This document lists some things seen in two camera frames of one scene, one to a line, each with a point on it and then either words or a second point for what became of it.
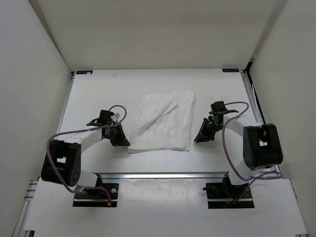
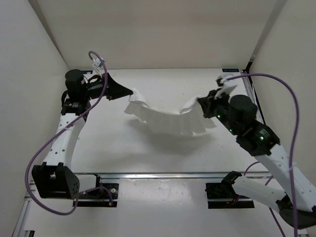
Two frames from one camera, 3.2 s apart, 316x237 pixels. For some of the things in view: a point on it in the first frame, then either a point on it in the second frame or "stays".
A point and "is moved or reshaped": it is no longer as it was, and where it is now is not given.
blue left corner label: [84, 72] stays
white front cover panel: [166, 204] stays
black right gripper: [203, 136] -> [210, 100]
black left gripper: [121, 140] -> [114, 91]
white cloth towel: [163, 121] is moved or reshaped
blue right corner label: [230, 70] stays
